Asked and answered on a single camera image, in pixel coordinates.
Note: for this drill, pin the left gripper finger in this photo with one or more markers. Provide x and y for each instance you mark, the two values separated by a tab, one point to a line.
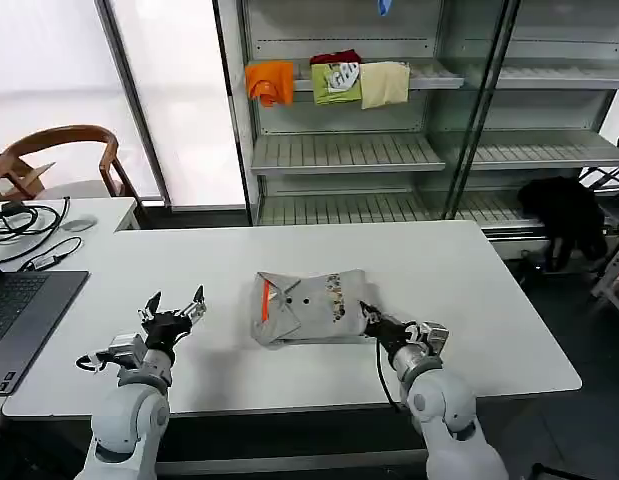
151	307
196	307

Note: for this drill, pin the dark grey laptop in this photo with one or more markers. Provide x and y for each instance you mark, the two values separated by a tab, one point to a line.
24	315

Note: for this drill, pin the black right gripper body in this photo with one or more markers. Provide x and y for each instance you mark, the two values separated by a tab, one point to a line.
391	332

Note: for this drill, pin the black garment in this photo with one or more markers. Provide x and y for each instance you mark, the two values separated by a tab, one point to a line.
564	215

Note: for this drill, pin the grey printed t-shirt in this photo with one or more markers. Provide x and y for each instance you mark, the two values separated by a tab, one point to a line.
309	315

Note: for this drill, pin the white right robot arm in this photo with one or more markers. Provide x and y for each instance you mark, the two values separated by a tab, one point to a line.
449	410

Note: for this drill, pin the round grey mouse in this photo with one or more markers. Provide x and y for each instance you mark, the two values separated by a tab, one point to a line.
80	223

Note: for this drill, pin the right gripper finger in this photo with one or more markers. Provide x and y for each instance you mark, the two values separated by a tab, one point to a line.
370	315

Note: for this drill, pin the brown wooden chair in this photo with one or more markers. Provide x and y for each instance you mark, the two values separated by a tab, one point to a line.
59	137

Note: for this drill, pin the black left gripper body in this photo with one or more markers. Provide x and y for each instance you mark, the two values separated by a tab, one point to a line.
164	329

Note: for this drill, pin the white metal cart frame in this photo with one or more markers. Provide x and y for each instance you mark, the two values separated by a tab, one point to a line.
614	280

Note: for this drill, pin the empty grey shelf rack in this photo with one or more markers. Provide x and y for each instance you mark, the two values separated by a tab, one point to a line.
539	150

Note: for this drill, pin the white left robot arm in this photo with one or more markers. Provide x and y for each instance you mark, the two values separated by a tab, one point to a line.
129	415

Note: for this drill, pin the grey shelf rack with clothes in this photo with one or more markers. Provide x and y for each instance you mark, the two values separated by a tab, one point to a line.
349	150

